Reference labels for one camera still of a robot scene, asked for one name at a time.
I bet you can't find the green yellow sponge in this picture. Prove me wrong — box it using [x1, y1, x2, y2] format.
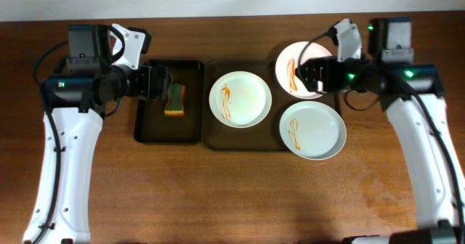
[164, 84, 185, 117]

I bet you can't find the white plate with sauce centre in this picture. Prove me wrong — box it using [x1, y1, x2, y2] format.
[208, 71, 272, 129]

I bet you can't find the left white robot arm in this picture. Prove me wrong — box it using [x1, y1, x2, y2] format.
[23, 24, 172, 243]

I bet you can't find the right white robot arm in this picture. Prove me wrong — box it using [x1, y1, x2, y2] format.
[295, 17, 464, 244]

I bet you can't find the small black tray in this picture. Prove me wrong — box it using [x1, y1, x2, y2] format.
[134, 60, 204, 145]

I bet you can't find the large brown tray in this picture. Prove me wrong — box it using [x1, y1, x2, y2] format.
[201, 60, 342, 153]

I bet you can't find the white plate top right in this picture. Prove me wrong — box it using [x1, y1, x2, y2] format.
[275, 41, 331, 99]

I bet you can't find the white plate bottom right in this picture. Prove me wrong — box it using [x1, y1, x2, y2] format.
[279, 101, 347, 160]

